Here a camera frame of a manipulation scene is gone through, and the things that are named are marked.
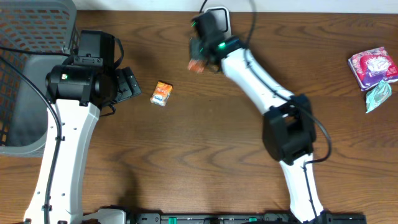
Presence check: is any orange white tissue pack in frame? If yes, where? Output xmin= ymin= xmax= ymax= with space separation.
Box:
xmin=150 ymin=82 xmax=173 ymax=106

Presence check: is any pink purple liner pack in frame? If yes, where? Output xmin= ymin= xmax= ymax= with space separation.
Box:
xmin=348 ymin=47 xmax=397 ymax=91

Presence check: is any teal snack wrapper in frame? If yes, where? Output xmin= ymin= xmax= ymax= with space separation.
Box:
xmin=366 ymin=80 xmax=392 ymax=113

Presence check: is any orange Top chocolate bar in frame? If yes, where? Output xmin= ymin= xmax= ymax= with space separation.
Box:
xmin=187 ymin=59 xmax=206 ymax=73

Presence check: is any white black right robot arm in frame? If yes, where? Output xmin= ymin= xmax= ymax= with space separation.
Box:
xmin=192 ymin=12 xmax=324 ymax=223

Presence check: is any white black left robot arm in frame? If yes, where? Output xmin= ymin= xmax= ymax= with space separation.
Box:
xmin=24 ymin=30 xmax=141 ymax=224

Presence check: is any white barcode scanner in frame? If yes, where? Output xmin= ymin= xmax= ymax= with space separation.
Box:
xmin=204 ymin=6 xmax=232 ymax=39

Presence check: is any grey plastic basket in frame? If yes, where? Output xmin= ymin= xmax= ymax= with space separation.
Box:
xmin=1 ymin=0 xmax=79 ymax=157

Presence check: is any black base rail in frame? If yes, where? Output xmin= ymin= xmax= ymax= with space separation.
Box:
xmin=126 ymin=213 xmax=367 ymax=224

